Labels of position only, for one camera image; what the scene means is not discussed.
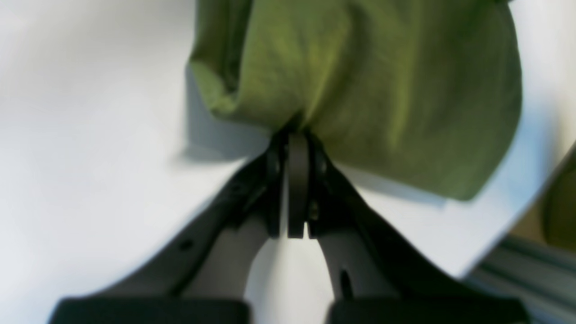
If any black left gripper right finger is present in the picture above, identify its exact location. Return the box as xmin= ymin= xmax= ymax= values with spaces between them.
xmin=288 ymin=134 xmax=530 ymax=324

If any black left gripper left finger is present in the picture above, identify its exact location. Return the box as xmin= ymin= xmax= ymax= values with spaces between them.
xmin=49 ymin=132 xmax=288 ymax=324

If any olive green T-shirt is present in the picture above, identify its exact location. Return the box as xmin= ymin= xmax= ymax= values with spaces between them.
xmin=189 ymin=0 xmax=522 ymax=201

